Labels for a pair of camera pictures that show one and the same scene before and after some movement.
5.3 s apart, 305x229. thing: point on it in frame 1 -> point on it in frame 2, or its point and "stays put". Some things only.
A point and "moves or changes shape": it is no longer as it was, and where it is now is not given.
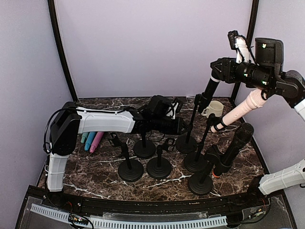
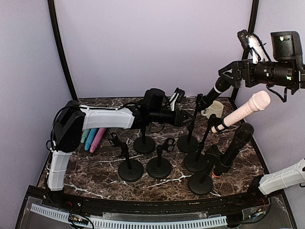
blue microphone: (90, 140) stays put
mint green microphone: (84, 135) stays put
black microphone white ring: (207, 94) moves or changes shape
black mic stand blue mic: (144, 149) moves or changes shape
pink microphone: (96, 141) stays put
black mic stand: (160, 167) stays put
